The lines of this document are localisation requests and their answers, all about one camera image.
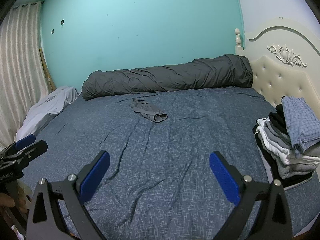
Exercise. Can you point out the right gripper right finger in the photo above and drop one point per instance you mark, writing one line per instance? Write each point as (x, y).
(273, 220)

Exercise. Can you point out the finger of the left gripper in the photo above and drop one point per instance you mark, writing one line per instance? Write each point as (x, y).
(13, 155)
(25, 142)

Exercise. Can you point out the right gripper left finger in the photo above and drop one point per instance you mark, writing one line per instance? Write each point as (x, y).
(46, 221)

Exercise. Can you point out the grey garment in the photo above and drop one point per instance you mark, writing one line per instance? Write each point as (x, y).
(148, 110)

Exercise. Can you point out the stack of folded clothes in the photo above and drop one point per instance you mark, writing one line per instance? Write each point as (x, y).
(275, 145)

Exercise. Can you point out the person's left hand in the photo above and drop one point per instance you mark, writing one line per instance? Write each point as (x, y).
(7, 201)

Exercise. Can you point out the light grey cloth bedside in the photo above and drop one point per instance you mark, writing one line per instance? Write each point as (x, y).
(43, 112)

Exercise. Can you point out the beige striped curtain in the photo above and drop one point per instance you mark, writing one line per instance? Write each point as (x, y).
(23, 82)

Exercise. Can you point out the blue patterned bed sheet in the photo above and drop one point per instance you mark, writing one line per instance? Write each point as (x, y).
(159, 184)

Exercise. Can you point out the dark grey rolled duvet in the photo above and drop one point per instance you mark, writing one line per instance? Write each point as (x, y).
(222, 71)

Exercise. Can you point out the cream tufted headboard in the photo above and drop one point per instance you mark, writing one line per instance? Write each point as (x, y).
(284, 56)

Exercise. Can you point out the wooden stick by wall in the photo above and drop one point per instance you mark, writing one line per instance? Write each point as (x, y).
(47, 74)

